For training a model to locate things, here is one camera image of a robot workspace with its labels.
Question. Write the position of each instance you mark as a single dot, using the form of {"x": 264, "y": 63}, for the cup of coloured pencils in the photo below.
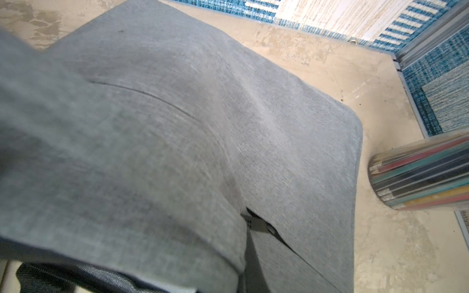
{"x": 429, "y": 174}

